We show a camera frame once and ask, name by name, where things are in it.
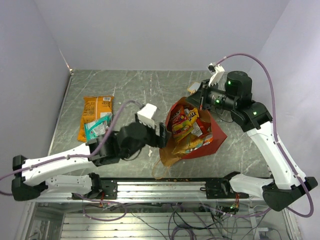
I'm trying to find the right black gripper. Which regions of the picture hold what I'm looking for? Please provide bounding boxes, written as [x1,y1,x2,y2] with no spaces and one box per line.
[185,78,237,112]

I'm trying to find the red paper bag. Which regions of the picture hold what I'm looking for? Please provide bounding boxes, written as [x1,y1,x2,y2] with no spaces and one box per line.
[152,97,227,180]

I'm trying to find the teal snack packet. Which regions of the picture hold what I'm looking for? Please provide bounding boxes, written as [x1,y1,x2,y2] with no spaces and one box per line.
[84,112,113,142]

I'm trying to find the orange kettle chips bag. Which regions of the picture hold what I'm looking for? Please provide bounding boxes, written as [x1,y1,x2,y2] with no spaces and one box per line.
[77,95,114,142]

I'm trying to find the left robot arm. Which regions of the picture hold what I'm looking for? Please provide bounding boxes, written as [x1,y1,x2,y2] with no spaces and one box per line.
[11,122,171,202]

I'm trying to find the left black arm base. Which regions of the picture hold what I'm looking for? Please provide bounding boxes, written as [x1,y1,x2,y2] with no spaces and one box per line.
[81,179,118,200]

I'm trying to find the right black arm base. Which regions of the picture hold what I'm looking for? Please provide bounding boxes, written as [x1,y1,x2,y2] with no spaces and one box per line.
[198,178,232,200]

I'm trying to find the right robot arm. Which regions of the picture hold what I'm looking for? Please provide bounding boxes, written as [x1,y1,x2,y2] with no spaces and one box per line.
[186,71,318,212]

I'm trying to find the yellow candy packet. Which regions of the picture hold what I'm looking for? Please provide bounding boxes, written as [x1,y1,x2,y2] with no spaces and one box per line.
[184,108,199,125]

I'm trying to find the red yellow snack packet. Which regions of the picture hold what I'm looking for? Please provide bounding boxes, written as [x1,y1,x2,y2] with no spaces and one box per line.
[169,105,193,143]

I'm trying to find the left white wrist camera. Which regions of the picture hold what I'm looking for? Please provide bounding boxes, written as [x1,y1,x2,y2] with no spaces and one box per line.
[136,103,158,129]

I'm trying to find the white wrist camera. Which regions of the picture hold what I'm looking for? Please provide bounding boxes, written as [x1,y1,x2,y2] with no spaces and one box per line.
[207,63,225,87]
[136,103,158,129]

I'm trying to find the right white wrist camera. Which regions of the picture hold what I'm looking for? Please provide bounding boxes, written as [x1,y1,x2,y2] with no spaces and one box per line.
[207,63,225,87]

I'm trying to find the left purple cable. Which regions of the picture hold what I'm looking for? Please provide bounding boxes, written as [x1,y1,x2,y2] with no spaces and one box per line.
[0,99,143,197]

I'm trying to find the aluminium frame rail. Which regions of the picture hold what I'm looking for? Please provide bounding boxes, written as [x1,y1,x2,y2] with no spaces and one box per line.
[27,181,281,204]

